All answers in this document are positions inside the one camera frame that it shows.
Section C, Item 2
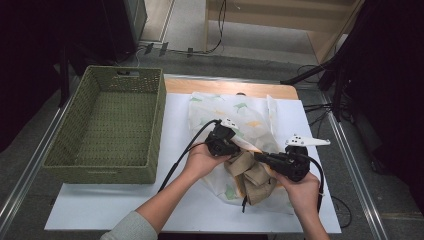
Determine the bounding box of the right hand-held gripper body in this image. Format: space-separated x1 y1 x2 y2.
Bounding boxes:
267 134 332 183

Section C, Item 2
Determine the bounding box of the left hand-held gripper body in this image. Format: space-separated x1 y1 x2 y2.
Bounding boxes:
204 118 241 158

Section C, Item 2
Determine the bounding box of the beige clothing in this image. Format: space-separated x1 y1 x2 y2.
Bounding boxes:
223 148 284 214

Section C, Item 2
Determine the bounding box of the white leaf-print mesh laundry bag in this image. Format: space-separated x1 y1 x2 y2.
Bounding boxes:
187 91 299 215

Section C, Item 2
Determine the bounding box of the green woven basket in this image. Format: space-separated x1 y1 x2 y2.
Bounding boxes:
41 65 168 185

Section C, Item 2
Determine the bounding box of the person's left hand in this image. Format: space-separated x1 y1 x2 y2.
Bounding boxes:
181 143 231 183

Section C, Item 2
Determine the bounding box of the person's right hand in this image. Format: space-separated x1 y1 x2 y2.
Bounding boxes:
274 171 322 218

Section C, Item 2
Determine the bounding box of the white board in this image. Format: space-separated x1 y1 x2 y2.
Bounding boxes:
44 92 342 234

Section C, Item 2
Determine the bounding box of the black metal stand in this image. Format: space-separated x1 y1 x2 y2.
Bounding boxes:
279 0 424 208

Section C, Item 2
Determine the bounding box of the dark cabinet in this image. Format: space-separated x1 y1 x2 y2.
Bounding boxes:
99 0 148 63

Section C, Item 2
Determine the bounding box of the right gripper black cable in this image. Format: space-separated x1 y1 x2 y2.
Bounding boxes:
301 154 326 214

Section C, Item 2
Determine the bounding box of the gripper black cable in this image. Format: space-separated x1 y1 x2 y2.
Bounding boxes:
301 154 326 214
157 119 223 194

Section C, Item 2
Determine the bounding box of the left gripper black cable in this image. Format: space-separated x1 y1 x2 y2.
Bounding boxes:
157 119 223 194

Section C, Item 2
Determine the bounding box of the bundle of thin black cables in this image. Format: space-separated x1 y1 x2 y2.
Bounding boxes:
295 64 336 148

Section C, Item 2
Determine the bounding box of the metal floor rail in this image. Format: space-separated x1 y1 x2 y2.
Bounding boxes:
0 94 74 229
320 91 390 240

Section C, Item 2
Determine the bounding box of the black floor cable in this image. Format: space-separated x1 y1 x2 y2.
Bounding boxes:
166 0 228 56

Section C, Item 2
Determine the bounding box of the light wooden frame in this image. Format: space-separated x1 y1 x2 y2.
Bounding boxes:
203 0 365 65

